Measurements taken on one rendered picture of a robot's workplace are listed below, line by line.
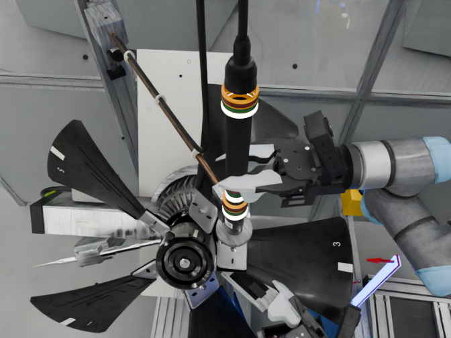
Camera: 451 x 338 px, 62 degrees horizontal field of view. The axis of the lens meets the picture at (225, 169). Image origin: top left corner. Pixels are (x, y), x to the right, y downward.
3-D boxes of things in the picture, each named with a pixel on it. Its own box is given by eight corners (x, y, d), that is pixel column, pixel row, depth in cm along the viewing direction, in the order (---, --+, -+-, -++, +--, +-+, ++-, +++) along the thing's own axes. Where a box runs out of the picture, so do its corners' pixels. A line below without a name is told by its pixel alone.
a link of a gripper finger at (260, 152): (215, 180, 61) (272, 182, 61) (215, 157, 56) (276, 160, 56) (217, 164, 63) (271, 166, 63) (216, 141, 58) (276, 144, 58)
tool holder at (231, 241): (204, 217, 74) (201, 191, 66) (234, 201, 76) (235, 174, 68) (227, 254, 70) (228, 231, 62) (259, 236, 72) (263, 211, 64)
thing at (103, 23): (90, 33, 101) (80, 4, 94) (115, 25, 103) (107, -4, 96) (104, 54, 96) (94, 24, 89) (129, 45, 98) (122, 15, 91)
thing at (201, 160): (111, 39, 94) (109, 33, 93) (116, 37, 94) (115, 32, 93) (221, 196, 67) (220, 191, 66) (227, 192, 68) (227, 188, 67)
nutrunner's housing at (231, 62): (220, 233, 75) (215, 33, 38) (236, 224, 76) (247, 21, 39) (230, 248, 73) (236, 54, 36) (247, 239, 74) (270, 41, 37)
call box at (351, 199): (335, 173, 118) (344, 152, 110) (368, 174, 118) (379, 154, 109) (341, 218, 109) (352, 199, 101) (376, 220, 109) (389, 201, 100)
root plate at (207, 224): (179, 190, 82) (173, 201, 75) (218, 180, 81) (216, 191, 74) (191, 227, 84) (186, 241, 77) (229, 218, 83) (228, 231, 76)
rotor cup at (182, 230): (153, 216, 86) (137, 241, 73) (214, 201, 84) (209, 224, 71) (172, 271, 89) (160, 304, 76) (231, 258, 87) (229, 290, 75)
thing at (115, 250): (169, 242, 90) (35, 269, 94) (166, 234, 90) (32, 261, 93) (167, 246, 88) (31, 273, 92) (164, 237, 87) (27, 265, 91)
